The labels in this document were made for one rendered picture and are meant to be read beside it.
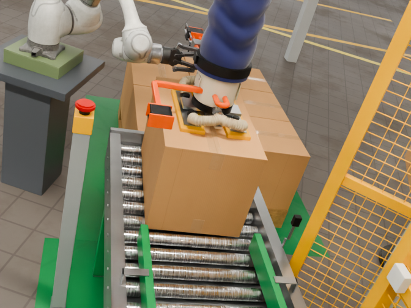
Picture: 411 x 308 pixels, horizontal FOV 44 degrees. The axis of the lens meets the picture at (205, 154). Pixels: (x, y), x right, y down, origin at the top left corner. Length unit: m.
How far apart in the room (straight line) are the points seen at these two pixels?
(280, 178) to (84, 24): 1.38
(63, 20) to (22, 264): 1.20
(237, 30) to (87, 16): 1.03
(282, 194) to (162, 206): 1.22
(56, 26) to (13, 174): 0.90
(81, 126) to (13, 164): 1.22
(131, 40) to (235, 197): 0.73
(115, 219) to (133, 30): 0.74
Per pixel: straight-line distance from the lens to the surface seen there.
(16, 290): 2.53
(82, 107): 1.80
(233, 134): 2.00
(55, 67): 2.59
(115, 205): 2.08
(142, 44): 2.02
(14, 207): 2.95
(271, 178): 2.96
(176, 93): 2.19
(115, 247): 1.90
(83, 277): 2.59
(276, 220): 3.19
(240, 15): 1.86
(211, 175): 1.93
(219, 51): 1.91
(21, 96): 2.76
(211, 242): 2.10
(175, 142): 1.87
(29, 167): 2.96
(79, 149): 1.88
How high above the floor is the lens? 1.90
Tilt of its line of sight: 31 degrees down
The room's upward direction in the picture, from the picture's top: 16 degrees clockwise
